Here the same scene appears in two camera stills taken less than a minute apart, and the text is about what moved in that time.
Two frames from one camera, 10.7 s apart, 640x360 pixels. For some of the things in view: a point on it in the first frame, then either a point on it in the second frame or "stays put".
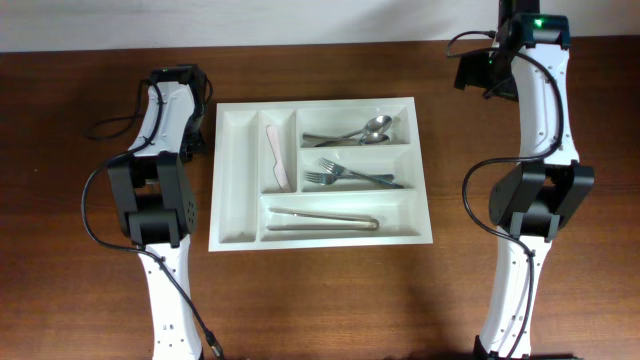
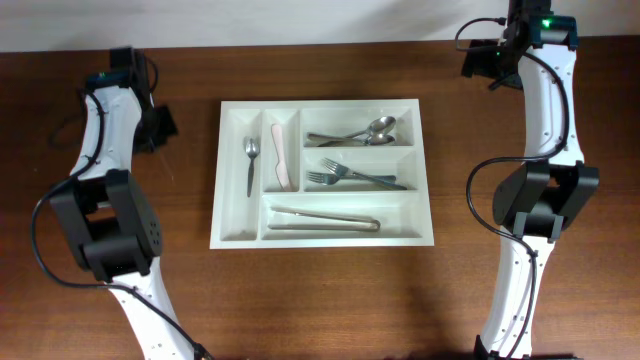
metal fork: (329, 178) stays put
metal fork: (339, 170) stays put
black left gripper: (199, 147) → (169, 129)
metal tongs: (324, 227) stays put
